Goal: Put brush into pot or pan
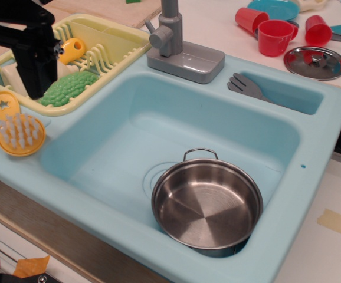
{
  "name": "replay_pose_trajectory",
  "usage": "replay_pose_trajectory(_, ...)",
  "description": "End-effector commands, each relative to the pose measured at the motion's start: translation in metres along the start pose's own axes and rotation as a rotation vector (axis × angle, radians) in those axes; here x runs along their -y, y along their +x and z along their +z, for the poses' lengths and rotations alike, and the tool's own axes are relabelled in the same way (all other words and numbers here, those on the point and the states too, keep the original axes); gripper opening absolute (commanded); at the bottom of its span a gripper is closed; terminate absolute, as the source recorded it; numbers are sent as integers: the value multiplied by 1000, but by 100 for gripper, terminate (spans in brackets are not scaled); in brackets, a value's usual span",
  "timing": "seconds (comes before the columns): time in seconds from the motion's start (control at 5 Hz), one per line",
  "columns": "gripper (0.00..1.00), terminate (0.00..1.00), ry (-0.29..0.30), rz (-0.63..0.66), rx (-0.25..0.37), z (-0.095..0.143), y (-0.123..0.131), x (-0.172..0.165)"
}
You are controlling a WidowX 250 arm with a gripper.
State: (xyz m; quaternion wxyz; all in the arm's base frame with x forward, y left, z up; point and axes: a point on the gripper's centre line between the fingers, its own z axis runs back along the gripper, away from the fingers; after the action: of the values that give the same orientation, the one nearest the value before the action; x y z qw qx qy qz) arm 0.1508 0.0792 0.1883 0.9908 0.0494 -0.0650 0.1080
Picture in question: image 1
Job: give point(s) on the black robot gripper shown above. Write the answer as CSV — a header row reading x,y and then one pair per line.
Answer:
x,y
27,29

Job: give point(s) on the yellow dish brush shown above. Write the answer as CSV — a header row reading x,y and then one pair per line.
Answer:
x,y
21,134

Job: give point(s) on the stainless steel pot lid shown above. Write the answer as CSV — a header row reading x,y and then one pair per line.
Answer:
x,y
317,63

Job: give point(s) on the white toy plate in rack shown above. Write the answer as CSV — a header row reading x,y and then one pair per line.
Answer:
x,y
11,77

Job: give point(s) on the green bumpy toy vegetable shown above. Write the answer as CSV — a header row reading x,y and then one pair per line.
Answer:
x,y
64,89

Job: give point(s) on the pale yellow dish rack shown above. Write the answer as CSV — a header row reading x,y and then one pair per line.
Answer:
x,y
110,49

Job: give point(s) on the light blue toy sink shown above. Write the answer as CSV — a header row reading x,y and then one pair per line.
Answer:
x,y
99,163

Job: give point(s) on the grey toy faucet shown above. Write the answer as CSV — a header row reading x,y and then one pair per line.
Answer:
x,y
171,54

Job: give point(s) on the orange tape piece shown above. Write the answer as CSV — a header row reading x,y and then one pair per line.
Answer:
x,y
30,267

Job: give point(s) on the grey toy fork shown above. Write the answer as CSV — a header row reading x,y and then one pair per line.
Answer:
x,y
243,85

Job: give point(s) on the red toy cup left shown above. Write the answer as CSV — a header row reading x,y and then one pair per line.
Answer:
x,y
249,19

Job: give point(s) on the teal toy plate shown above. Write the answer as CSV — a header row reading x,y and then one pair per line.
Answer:
x,y
282,10

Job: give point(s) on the cream toy object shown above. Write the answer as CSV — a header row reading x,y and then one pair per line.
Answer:
x,y
310,5

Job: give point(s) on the red toy cup right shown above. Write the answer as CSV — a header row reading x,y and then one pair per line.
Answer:
x,y
318,33

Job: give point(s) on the masking tape strip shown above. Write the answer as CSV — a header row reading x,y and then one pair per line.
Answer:
x,y
331,220

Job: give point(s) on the orange toy utensil handle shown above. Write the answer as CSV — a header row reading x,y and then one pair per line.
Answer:
x,y
73,48

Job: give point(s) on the red toy cup with handle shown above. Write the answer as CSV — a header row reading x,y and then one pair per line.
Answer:
x,y
274,37

